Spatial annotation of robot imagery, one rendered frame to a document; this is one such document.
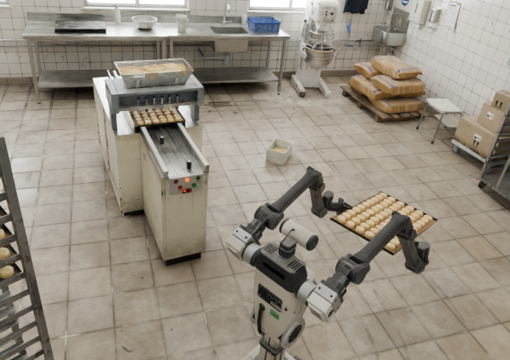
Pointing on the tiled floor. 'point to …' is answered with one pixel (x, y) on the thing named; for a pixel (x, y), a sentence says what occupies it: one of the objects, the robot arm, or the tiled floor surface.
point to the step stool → (443, 114)
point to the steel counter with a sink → (231, 37)
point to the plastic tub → (278, 151)
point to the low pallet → (379, 109)
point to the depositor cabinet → (130, 150)
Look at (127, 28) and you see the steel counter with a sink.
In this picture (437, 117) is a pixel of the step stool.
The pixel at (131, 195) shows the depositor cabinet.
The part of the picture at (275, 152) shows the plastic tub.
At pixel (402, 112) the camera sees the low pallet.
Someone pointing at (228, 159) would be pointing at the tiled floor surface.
